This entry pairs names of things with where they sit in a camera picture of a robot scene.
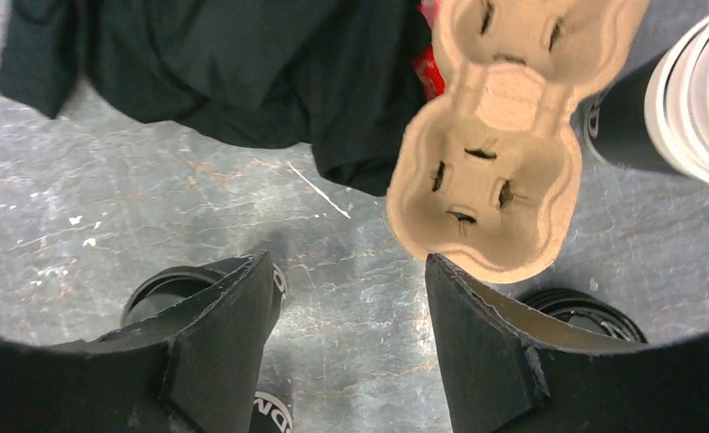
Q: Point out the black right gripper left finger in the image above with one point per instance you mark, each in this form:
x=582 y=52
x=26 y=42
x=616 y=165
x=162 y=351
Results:
x=193 y=367

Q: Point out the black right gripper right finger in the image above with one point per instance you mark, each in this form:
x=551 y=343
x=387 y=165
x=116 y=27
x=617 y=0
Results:
x=507 y=367

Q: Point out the black paper coffee cup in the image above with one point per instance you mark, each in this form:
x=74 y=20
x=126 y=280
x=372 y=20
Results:
x=272 y=403

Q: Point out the stack of black lids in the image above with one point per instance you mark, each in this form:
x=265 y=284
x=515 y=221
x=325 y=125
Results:
x=582 y=310

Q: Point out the stack of white paper cups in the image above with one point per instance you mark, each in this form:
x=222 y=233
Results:
x=656 y=119

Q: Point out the black cup lid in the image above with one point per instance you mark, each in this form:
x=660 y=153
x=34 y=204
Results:
x=172 y=285

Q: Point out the brown cardboard cup carrier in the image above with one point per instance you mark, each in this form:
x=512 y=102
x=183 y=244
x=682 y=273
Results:
x=489 y=171

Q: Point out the red small object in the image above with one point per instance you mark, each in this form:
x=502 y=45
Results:
x=425 y=65

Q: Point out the black cloth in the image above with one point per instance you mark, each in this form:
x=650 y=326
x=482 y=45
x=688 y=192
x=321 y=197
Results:
x=338 y=75

